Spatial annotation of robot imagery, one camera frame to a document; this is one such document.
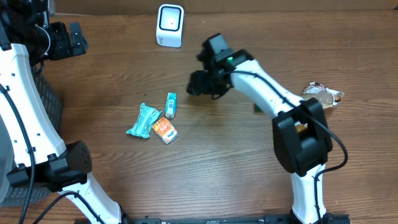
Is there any white barcode scanner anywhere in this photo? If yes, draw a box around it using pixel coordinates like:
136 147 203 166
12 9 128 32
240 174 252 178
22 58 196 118
155 4 185 48

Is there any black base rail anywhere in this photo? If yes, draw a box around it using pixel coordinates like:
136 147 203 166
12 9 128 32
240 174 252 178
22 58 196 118
73 213 351 224

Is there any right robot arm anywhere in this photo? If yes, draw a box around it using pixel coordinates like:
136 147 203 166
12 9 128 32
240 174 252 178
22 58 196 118
187 34 333 223

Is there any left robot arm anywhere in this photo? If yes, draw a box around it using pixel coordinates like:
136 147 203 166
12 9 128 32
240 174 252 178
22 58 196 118
1 0 128 223

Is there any grey plastic mesh basket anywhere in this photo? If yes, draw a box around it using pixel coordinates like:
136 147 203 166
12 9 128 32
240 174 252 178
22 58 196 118
1 73 63 207

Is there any brown nut snack bag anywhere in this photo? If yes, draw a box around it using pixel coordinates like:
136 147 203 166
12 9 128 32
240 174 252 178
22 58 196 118
302 82 344 109

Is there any small teal white carton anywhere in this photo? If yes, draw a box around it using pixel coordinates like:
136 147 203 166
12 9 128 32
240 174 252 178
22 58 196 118
165 92 177 119

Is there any green lid jar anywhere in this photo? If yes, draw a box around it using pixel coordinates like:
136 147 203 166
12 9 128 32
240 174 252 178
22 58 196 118
254 105 262 113

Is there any teal snack bar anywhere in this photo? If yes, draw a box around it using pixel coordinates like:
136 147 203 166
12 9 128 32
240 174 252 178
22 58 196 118
126 103 162 139

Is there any orange snack packet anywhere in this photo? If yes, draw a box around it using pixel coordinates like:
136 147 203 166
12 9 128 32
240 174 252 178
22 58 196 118
152 117 178 144

